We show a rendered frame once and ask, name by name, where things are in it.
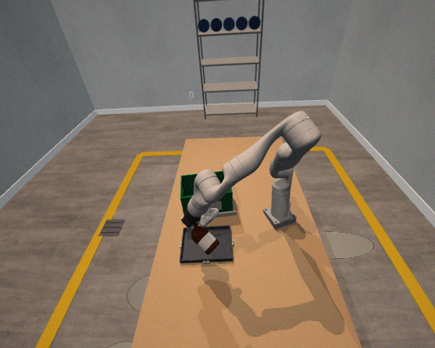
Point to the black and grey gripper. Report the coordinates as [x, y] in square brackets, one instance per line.
[203, 217]

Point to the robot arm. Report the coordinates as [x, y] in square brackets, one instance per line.
[300, 134]

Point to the brown bottle with white label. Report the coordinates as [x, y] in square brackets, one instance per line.
[204, 239]

